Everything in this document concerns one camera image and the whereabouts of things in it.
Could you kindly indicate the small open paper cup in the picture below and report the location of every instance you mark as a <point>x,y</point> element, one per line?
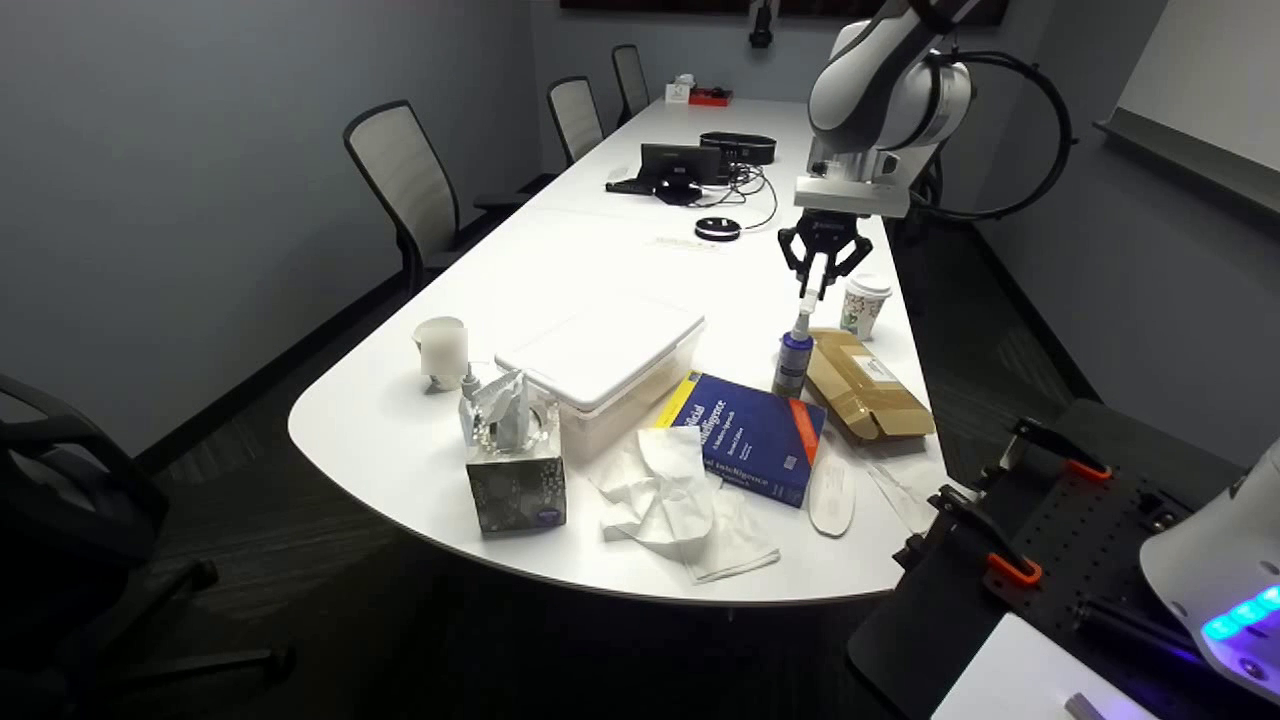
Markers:
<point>443,351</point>

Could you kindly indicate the small white box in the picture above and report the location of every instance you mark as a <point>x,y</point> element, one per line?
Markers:
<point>679,89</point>

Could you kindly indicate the wall whiteboard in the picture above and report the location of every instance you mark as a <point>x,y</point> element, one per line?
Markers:
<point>1202,94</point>

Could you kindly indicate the blue book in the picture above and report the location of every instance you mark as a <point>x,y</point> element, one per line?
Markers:
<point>749,435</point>

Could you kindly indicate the mesh back chair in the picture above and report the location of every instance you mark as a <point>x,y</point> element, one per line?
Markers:
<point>400,180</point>
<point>576,119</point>
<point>628,78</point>

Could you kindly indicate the black mounting platform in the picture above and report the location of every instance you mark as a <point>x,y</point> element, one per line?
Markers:
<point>1055,547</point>

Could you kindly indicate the lidded paper coffee cup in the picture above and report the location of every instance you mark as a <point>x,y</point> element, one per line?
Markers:
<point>861,307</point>

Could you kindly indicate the white crumpled napkin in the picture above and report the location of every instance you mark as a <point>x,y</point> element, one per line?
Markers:
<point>684,522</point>

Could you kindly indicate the white plastic container box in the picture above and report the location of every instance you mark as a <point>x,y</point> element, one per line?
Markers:
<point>603,360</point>

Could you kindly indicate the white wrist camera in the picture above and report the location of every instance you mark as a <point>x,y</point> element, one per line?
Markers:
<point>846,196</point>

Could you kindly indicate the black conference device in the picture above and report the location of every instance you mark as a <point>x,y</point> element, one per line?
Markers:
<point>665,170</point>

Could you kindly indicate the black office chair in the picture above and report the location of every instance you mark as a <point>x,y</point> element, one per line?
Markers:
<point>80,535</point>

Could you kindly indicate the black power adapter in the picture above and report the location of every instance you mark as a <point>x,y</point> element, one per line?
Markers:
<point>739,147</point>

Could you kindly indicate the round black speaker puck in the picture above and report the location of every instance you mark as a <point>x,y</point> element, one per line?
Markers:
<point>719,230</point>

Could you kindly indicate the white device with blue light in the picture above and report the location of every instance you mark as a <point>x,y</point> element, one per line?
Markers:
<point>1221,580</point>

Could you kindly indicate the white flat sheet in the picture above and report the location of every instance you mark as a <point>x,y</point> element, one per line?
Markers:
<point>1025,681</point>

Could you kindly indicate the blue spray bottle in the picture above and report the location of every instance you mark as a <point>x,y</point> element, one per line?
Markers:
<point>794,360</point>

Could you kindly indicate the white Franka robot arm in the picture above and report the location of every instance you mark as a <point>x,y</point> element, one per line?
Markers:
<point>883,82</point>

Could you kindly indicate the patterned tissue box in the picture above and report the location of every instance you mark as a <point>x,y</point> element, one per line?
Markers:
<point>514,467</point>

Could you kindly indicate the red box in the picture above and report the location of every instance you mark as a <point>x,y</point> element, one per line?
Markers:
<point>708,99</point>

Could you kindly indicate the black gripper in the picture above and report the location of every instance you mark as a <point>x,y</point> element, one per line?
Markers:
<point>826,237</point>

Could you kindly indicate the white oval flat pad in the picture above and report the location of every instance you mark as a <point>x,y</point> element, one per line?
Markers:
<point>829,499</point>

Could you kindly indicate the brown cardboard box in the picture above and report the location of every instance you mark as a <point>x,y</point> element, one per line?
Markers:
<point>864,384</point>

